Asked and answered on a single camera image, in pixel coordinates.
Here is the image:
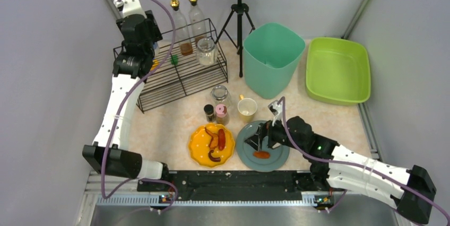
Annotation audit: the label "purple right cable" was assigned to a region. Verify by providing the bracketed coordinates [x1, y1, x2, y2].
[276, 96, 450, 222]

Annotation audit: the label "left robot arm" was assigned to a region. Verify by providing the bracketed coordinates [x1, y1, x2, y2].
[82, 10, 165, 179]

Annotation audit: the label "oil bottle gold cap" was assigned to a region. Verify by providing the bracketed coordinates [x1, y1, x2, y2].
[170, 0, 193, 56]
[188, 0, 206, 44]

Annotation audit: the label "green toy block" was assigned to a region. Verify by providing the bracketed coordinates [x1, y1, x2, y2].
[170, 54, 178, 66]

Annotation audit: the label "blue label jar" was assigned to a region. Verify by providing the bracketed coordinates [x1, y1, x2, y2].
[153, 42, 160, 57]

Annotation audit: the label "black lid spice jar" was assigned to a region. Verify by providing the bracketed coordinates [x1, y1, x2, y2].
[203, 104, 215, 123]

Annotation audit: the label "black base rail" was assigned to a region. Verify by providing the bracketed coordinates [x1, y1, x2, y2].
[88, 168, 384, 213]

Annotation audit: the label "pink lid spice jar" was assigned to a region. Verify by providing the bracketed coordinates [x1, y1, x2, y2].
[215, 104, 229, 125]

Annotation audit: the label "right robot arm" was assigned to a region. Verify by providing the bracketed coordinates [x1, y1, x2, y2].
[241, 116, 436, 224]

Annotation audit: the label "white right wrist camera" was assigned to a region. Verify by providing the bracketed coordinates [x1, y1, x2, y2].
[268, 99, 284, 126]

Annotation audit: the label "large clear glass jar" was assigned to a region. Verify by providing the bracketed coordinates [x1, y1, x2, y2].
[210, 85, 232, 108]

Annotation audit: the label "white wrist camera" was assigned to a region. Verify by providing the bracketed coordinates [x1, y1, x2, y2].
[113, 0, 146, 18]
[268, 99, 284, 126]

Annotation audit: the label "grey-blue plate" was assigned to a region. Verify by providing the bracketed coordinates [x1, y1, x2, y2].
[235, 120, 290, 172]

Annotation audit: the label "purple cable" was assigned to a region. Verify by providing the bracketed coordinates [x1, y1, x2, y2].
[276, 96, 450, 222]
[100, 0, 179, 214]

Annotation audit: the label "red sausage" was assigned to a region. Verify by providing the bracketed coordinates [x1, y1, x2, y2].
[218, 129, 226, 151]

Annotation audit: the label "colourful toy blocks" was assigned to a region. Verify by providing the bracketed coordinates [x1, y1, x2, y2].
[150, 59, 160, 71]

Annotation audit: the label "teal plastic bin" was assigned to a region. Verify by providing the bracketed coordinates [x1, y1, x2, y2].
[243, 22, 306, 99]

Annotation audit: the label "green plastic tub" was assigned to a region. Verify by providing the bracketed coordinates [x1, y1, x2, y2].
[305, 37, 371, 106]

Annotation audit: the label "yellow scalloped plate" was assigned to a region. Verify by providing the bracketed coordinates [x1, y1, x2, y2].
[188, 123, 236, 168]

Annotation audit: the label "cream yellow mug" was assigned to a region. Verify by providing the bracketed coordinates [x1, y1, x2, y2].
[237, 94, 258, 123]

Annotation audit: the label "black wire rack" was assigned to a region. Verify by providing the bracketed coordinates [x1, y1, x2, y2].
[136, 18, 229, 113]

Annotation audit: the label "orange fried piece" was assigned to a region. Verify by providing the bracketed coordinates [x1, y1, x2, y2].
[253, 151, 271, 159]

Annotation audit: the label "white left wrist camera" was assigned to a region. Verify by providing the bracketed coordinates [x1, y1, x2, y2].
[113, 0, 146, 18]

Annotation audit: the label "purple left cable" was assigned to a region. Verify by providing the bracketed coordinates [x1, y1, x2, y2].
[100, 0, 179, 214]

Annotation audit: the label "black tripod stand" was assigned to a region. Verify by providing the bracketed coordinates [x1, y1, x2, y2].
[215, 0, 256, 78]

